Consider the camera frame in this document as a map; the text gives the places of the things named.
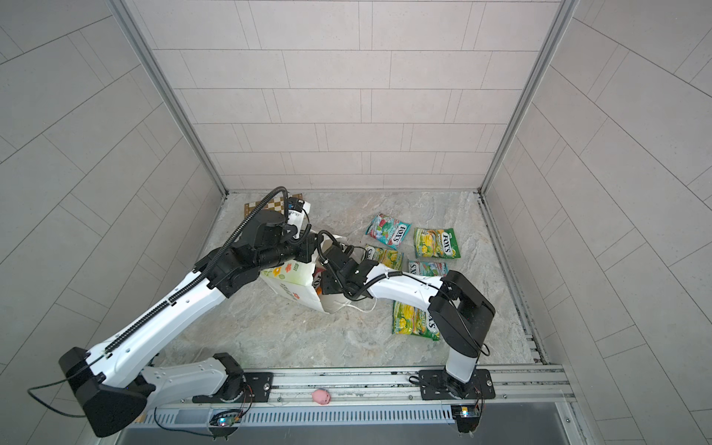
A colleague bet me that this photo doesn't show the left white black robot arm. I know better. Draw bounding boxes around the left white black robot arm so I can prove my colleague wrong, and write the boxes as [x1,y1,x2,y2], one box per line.
[59,200,316,438]

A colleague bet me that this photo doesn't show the green fruit candy bag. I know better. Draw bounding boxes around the green fruit candy bag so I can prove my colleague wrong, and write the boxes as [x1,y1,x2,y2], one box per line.
[365,245,405,271]

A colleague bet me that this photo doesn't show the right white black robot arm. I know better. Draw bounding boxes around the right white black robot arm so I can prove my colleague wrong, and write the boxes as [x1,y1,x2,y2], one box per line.
[317,245,496,401]

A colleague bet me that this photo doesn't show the teal mint candy bag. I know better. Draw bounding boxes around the teal mint candy bag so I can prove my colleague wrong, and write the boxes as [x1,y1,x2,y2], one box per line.
[365,213,412,248]

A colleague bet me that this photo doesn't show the left green circuit board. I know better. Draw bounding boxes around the left green circuit board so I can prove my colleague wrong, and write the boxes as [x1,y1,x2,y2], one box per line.
[209,409,243,428]

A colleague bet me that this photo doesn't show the white paper gift bag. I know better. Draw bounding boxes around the white paper gift bag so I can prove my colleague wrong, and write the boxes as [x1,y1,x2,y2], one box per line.
[260,251,376,313]

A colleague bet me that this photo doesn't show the aluminium mounting rail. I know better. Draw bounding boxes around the aluminium mounting rail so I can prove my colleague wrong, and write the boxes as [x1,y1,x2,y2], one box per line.
[130,365,576,434]

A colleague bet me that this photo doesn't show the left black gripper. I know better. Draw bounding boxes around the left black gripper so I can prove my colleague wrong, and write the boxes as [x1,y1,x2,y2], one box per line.
[254,229,327,274]

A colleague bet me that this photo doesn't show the wooden chessboard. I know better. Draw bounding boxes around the wooden chessboard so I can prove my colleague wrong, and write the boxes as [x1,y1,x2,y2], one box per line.
[244,194,305,222]

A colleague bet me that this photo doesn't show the orange candy bag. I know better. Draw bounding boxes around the orange candy bag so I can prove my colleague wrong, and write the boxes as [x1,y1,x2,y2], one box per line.
[313,268,326,296]

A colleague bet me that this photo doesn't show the right circuit board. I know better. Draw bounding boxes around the right circuit board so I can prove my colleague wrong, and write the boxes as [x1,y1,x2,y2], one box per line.
[451,404,482,434]

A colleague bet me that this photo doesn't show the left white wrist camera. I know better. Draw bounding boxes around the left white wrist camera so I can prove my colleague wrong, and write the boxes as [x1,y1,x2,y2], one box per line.
[287,196,312,241]

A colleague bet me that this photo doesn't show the pink ball on rail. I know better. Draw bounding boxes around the pink ball on rail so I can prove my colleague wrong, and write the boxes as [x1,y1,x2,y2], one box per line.
[311,389,331,406]

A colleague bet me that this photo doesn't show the green yellow candy bag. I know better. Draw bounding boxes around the green yellow candy bag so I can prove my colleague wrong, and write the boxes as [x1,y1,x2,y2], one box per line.
[391,301,441,341]
[413,227,461,259]

